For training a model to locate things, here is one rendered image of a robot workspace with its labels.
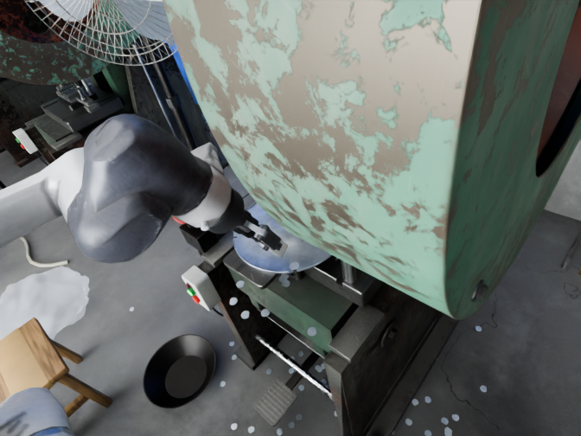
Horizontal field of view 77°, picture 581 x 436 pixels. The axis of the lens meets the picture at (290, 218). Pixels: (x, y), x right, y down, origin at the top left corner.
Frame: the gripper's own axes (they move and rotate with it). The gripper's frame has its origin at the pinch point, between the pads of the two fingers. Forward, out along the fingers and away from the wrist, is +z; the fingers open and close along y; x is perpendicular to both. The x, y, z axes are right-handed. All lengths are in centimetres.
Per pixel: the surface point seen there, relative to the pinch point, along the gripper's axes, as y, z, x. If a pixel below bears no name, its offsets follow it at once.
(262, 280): -4.6, 9.4, -7.6
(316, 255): 1.8, 14.5, 3.1
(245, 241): -16.1, 12.0, -1.6
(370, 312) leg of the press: 14.4, 27.5, -2.4
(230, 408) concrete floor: -30, 71, -58
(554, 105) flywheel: 34, 2, 41
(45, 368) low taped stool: -79, 27, -72
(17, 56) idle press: -141, -12, 20
